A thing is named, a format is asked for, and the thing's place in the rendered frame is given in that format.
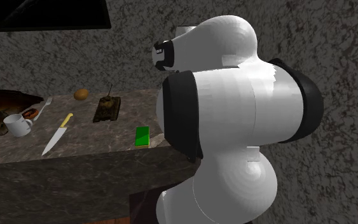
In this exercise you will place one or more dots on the silver fork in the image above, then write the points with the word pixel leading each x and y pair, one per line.
pixel 43 107

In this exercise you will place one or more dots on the glazed brown donut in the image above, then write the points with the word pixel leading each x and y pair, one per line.
pixel 30 113

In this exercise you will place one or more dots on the white mug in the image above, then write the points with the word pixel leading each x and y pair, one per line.
pixel 15 125

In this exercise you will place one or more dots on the olive toy tank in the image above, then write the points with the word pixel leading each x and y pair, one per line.
pixel 107 108

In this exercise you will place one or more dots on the brown dragon figure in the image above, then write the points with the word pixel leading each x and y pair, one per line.
pixel 8 100

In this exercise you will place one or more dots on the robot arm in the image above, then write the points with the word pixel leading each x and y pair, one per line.
pixel 228 118

